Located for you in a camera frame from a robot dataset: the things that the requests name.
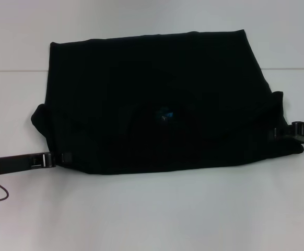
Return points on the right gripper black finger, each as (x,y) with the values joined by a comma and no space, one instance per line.
(289,130)

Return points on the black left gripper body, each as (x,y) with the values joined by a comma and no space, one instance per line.
(13,163)

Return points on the black t-shirt with FREE print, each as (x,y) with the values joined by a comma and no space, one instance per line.
(152,91)

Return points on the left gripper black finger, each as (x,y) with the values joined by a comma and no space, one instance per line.
(50,160)

